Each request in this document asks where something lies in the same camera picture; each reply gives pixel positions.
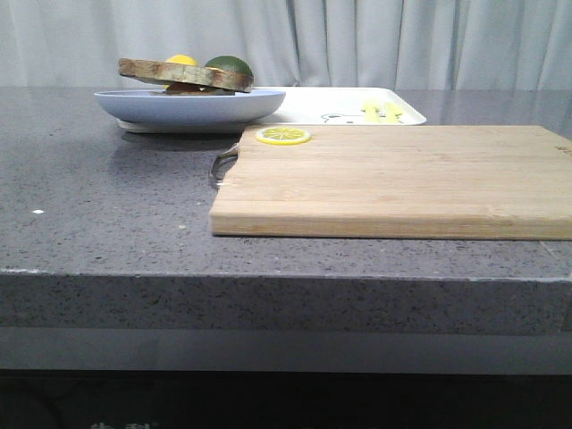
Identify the rear yellow lemon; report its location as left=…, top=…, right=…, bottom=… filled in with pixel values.
left=165, top=54, right=198, bottom=66

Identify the yellow plastic fork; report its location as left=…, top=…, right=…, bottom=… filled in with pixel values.
left=362, top=99, right=381, bottom=123

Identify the green lime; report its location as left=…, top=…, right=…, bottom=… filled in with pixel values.
left=205, top=55, right=254, bottom=78

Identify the white tray with bear print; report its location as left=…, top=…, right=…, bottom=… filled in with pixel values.
left=116, top=87, right=426, bottom=134

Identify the bread slice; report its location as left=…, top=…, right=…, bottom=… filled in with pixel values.
left=151, top=82, right=236, bottom=97
left=118, top=58, right=254, bottom=93

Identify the light blue plate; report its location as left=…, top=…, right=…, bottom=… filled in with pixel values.
left=95, top=88, right=286, bottom=126

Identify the wooden cutting board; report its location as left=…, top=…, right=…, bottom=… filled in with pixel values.
left=209, top=125, right=571, bottom=240

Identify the grey curtain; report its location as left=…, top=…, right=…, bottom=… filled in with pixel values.
left=1, top=1, right=571, bottom=90

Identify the lemon slice toy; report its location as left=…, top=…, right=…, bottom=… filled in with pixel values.
left=255, top=126, right=312, bottom=146

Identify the yellow plastic knife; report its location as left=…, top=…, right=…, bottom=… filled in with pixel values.
left=384, top=102, right=403, bottom=124

